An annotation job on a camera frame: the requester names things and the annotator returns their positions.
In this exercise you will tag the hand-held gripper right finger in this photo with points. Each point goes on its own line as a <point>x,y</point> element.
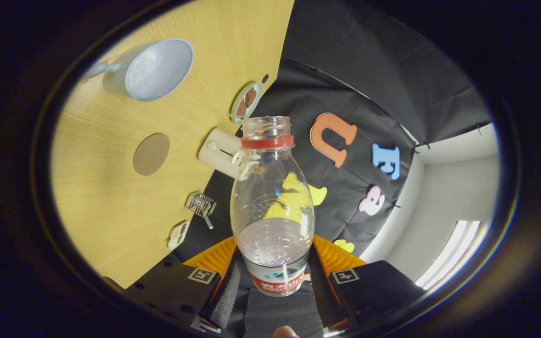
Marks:
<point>322,300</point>

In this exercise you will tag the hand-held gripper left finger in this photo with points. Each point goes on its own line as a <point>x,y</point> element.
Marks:
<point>226,300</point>

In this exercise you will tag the clear plastic juice bottle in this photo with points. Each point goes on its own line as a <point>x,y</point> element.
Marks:
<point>273,188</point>

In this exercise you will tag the round brown coaster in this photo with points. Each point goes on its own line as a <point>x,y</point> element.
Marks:
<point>151,154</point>

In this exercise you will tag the white cup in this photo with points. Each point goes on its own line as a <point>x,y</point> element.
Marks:
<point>158,70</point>

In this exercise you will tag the metal utensil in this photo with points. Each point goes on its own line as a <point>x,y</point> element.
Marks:
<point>208,221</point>

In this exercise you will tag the white divided dish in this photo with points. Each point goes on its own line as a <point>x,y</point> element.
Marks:
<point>177,235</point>

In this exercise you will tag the large ceiling light panel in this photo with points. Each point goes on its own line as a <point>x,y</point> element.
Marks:
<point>449,253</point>

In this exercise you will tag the wooden table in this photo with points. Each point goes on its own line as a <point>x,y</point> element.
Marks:
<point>111,211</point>

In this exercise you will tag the white toaster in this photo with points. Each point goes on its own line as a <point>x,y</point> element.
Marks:
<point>219,150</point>

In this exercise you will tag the pale green plate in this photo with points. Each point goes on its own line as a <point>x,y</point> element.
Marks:
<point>235,117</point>

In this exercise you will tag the brown meat slice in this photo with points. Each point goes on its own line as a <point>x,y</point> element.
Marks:
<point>251,97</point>
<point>241,108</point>

